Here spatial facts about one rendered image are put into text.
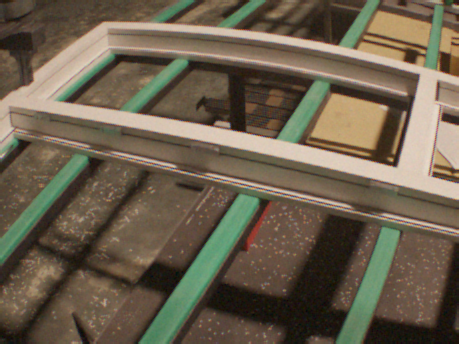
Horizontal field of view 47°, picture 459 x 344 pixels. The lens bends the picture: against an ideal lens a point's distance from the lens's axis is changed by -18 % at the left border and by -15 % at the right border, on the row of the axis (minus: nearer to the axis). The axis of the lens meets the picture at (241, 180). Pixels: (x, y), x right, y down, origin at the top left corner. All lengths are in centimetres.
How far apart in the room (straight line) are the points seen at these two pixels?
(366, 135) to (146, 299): 72
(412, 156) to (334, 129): 62
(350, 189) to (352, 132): 64
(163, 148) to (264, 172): 18
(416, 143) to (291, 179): 23
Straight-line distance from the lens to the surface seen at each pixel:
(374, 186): 92
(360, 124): 161
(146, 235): 224
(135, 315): 118
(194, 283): 85
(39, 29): 124
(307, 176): 95
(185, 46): 144
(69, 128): 115
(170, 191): 243
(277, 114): 223
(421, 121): 108
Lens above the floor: 148
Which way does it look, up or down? 37 degrees down
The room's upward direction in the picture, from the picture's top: 2 degrees counter-clockwise
